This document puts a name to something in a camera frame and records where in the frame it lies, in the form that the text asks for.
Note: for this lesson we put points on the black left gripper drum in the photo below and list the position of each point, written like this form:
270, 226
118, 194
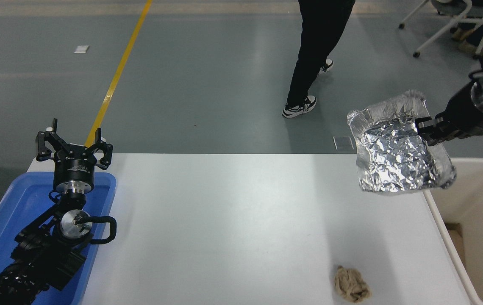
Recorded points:
75, 166

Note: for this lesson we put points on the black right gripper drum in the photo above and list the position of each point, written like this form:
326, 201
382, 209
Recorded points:
464, 116

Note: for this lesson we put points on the foil tray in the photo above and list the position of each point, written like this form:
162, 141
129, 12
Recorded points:
394, 156

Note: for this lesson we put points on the metal floor plate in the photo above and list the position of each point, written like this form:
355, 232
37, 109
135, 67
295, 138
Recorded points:
342, 143

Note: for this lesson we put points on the blue plastic tray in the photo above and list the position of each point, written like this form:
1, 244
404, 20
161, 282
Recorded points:
17, 199

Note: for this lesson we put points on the seated person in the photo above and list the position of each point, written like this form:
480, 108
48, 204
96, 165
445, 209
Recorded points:
462, 34

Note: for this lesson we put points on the standing person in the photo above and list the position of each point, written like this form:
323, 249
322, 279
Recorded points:
317, 42

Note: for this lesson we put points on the crumpled tan paper ball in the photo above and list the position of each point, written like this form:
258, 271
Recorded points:
351, 286

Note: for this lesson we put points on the white frame chair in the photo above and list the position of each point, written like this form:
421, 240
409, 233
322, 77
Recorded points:
451, 5

